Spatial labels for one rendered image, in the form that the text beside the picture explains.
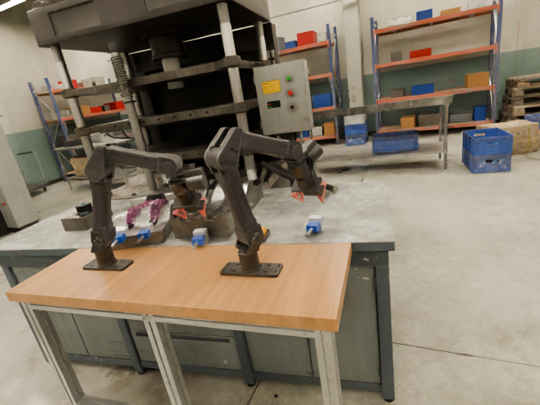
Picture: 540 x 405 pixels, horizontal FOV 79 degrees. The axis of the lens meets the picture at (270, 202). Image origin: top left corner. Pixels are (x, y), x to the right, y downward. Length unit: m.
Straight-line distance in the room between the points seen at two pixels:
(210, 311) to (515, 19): 7.50
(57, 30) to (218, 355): 2.10
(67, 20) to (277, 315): 2.16
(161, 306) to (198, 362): 0.84
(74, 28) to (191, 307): 1.94
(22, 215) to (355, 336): 4.94
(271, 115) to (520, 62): 6.35
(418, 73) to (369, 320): 6.70
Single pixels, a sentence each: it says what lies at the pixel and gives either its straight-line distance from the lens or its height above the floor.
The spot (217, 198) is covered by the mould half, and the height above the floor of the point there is 0.89.
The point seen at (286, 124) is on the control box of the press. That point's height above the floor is 1.13.
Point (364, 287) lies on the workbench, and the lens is 1.36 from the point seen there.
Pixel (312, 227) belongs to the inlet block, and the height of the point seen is 0.84.
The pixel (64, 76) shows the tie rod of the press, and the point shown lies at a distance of 2.64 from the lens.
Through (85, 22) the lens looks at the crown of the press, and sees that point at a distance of 2.46.
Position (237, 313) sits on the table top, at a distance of 0.94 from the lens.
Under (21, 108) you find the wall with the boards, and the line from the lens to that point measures 9.36.
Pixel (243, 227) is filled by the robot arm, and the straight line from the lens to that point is 0.99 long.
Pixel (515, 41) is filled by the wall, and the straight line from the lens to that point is 7.90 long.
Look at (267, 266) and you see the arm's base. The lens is 1.08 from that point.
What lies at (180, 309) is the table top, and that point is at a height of 0.79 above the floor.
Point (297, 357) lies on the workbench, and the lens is 1.64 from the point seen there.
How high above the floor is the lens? 1.34
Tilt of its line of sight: 19 degrees down
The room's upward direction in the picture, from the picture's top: 9 degrees counter-clockwise
